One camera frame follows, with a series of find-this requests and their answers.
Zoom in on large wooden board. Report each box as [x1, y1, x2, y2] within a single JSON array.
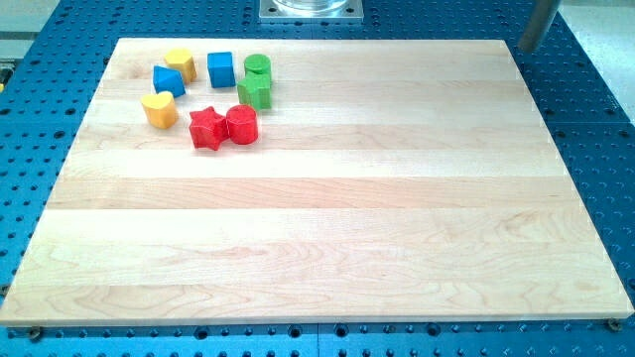
[[1, 38, 633, 326]]

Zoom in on yellow heart block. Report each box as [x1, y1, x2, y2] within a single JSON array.
[[141, 91, 179, 129]]

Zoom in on grey metal robot arm rod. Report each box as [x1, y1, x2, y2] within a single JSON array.
[[517, 0, 562, 53]]

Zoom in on green cylinder block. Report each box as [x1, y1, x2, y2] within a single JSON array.
[[243, 54, 272, 76]]

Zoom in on board corner clamp screw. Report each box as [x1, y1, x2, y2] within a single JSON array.
[[26, 326, 43, 342], [605, 318, 622, 332]]

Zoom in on yellow hexagon block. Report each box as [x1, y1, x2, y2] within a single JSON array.
[[164, 48, 197, 84]]

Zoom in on blue pentagon block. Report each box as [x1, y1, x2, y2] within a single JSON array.
[[153, 65, 186, 97]]

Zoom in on green star block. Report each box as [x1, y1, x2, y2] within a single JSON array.
[[237, 72, 272, 110]]

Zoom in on red cylinder block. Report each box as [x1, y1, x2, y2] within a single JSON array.
[[226, 104, 259, 145]]

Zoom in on right board corner clamp screw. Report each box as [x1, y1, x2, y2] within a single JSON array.
[[605, 318, 622, 332]]

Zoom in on red star block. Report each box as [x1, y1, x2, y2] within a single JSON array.
[[189, 106, 229, 151]]

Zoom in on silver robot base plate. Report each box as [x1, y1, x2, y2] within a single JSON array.
[[258, 0, 364, 24]]

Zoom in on blue cube block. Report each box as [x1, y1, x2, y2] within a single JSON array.
[[207, 52, 235, 88]]

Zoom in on left board corner clamp screw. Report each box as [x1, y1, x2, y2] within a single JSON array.
[[26, 326, 43, 342]]

